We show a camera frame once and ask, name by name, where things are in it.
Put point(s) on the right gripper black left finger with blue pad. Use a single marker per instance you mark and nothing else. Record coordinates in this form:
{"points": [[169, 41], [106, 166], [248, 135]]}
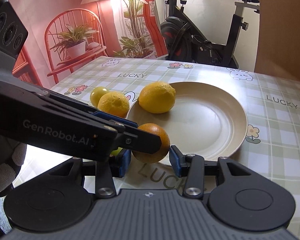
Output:
{"points": [[75, 170]]}

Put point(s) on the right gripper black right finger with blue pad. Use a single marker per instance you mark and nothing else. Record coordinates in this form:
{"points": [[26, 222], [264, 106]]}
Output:
{"points": [[195, 168]]}

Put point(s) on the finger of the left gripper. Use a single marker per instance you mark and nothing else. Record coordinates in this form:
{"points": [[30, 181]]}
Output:
{"points": [[108, 117]]}

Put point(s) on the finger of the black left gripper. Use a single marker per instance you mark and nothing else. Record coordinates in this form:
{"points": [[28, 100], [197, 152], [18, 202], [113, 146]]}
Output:
{"points": [[46, 119]]}

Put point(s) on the dark orange fruit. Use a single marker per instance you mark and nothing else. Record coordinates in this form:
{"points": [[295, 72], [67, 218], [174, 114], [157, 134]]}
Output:
{"points": [[155, 148]]}

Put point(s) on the large yellow lemon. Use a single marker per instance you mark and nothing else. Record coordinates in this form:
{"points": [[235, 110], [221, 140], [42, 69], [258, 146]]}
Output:
{"points": [[157, 97]]}

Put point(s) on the green apple fruit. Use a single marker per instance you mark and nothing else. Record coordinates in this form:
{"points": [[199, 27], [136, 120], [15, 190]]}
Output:
{"points": [[116, 152]]}

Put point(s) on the gloved grey hand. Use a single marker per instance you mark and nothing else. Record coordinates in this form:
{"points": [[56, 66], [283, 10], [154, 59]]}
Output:
{"points": [[12, 156]]}

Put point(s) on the yellow green round fruit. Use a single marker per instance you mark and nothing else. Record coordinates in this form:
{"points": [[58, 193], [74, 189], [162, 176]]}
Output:
{"points": [[96, 94]]}

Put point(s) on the beige round plate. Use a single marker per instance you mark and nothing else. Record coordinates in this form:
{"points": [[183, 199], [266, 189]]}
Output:
{"points": [[205, 120]]}

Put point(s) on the pink room backdrop poster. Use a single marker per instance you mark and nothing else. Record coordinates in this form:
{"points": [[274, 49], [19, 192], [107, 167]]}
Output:
{"points": [[65, 35]]}

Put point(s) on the black exercise bike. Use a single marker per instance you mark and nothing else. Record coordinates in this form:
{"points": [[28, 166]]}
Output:
{"points": [[213, 18]]}

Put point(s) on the wooden board panel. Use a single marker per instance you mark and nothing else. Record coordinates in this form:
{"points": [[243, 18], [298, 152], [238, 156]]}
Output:
{"points": [[278, 52]]}

